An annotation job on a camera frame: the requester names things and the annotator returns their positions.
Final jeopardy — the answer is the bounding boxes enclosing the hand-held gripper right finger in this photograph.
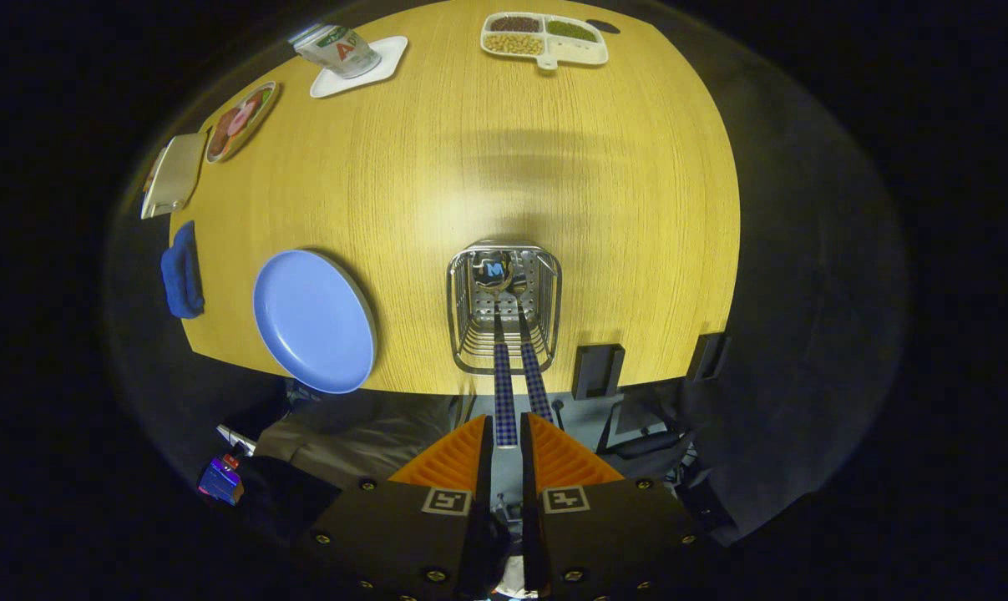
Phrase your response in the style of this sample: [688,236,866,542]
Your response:
[520,412,705,601]

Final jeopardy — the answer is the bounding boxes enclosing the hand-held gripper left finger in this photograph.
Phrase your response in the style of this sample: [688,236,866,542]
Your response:
[307,415,494,601]

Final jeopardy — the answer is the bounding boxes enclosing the spoon with checked blue handle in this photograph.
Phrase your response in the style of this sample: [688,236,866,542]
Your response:
[469,249,519,448]

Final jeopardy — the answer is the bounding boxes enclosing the fork with checked blue handle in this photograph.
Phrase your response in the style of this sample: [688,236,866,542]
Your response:
[512,284,556,424]

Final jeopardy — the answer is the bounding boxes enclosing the dark chair base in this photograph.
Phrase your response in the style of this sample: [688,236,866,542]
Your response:
[595,388,705,502]

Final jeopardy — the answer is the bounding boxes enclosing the person's khaki trousers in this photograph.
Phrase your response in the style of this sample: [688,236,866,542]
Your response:
[253,392,479,493]

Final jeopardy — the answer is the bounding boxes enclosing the person's dark sleeve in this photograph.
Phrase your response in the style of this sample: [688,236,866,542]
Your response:
[236,455,346,535]

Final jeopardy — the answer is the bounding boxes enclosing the blue round plate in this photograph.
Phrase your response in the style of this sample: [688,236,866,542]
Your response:
[252,249,378,395]

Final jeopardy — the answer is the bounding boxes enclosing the white shoe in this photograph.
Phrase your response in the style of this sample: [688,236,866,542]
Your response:
[216,423,259,457]

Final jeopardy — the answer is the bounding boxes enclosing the smartphone with lit screen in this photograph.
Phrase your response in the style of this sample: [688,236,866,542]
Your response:
[198,455,246,506]

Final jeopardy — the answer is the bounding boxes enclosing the blue folded cloth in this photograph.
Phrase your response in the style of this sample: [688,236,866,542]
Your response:
[160,220,206,320]

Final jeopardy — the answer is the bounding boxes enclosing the white square coaster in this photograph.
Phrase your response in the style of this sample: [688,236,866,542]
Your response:
[309,35,409,99]

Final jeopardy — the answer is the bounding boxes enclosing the oval plate of food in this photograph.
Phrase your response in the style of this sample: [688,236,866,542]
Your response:
[205,80,279,164]

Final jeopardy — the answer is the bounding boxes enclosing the white toaster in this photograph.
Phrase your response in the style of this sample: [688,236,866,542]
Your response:
[140,132,210,220]

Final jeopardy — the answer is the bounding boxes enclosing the white divided snack tray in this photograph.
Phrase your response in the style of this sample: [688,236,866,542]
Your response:
[480,12,610,71]

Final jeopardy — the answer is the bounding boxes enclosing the white bottle green cap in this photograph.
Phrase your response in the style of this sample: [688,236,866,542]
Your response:
[291,23,382,81]

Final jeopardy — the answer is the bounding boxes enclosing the black table bracket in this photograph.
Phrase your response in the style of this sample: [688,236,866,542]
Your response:
[687,332,732,383]
[572,343,626,401]

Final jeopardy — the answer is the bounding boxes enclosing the metal wire basket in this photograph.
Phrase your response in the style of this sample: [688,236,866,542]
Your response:
[447,240,563,375]

